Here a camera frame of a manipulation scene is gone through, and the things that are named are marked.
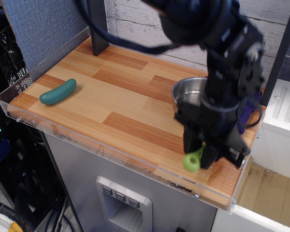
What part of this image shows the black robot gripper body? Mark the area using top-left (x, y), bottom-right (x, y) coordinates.
top-left (174, 95), bottom-right (250, 169)

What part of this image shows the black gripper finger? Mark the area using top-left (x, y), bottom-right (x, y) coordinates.
top-left (183, 125), bottom-right (205, 154)
top-left (201, 145), bottom-right (218, 169)

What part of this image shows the green handled grey toy spatula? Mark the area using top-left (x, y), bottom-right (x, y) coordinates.
top-left (182, 143), bottom-right (206, 172)

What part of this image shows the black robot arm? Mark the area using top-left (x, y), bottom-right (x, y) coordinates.
top-left (74, 0), bottom-right (264, 172)

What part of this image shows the green toy cucumber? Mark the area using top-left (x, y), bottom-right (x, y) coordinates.
top-left (39, 79), bottom-right (77, 105)

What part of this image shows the purple folded cloth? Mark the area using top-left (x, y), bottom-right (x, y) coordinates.
top-left (237, 91), bottom-right (263, 135)

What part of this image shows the small steel saucepan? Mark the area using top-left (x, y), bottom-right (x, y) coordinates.
top-left (171, 77), bottom-right (207, 116)

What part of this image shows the white toy sink unit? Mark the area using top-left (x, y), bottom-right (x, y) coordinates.
top-left (212, 80), bottom-right (290, 232)

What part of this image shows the clear acrylic table guard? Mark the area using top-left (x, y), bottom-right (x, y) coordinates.
top-left (0, 26), bottom-right (267, 215)

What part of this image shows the grey ice dispenser panel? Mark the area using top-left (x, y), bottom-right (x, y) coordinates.
top-left (96, 175), bottom-right (153, 232)

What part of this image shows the silver toy fridge cabinet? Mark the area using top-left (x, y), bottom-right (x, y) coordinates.
top-left (46, 135), bottom-right (217, 232)

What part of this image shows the blue fabric partition panel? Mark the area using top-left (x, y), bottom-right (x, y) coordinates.
top-left (1, 0), bottom-right (89, 71)

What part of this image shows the black plastic crate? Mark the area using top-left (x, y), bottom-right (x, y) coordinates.
top-left (0, 24), bottom-right (27, 92)

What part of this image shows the dark vertical post right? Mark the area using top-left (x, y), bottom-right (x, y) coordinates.
top-left (260, 16), bottom-right (290, 106)

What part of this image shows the dark vertical post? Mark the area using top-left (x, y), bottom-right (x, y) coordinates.
top-left (260, 16), bottom-right (290, 106)
top-left (86, 0), bottom-right (109, 56)

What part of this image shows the dark vertical post left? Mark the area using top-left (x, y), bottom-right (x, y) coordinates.
top-left (86, 0), bottom-right (109, 56)

